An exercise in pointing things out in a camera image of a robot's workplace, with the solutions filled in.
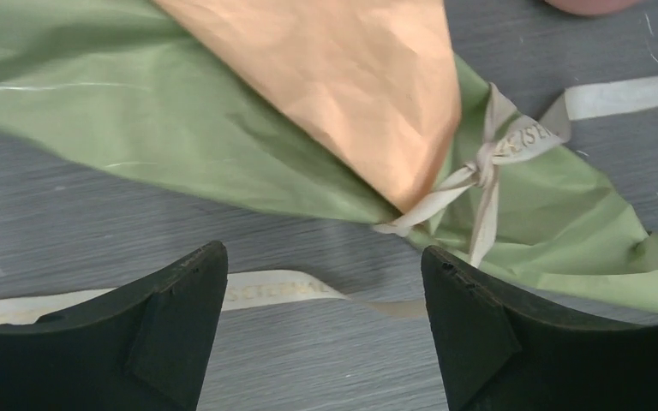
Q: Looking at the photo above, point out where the cream printed ribbon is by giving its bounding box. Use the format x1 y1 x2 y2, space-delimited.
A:
0 74 658 331

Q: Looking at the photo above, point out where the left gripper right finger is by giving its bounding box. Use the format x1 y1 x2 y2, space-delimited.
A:
421 247 658 411

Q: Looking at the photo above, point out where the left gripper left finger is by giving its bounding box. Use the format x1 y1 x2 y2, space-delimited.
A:
0 241 228 410

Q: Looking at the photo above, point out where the green orange flower bouquet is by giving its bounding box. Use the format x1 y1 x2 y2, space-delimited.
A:
0 1 658 313

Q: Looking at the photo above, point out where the pink cylindrical vase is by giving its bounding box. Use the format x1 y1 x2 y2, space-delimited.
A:
544 0 642 17

